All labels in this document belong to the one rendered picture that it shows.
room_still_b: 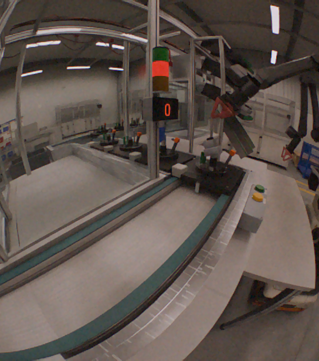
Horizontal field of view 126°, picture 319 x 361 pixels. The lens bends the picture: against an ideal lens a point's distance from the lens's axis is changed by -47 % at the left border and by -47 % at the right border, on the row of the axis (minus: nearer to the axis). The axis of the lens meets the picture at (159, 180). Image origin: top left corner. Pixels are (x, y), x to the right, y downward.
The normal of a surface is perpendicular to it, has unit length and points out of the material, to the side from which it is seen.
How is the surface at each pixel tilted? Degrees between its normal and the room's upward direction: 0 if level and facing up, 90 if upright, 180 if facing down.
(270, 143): 90
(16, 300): 0
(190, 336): 0
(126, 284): 0
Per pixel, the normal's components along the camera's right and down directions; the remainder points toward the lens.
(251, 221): -0.64, 0.36
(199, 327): 0.00, -0.88
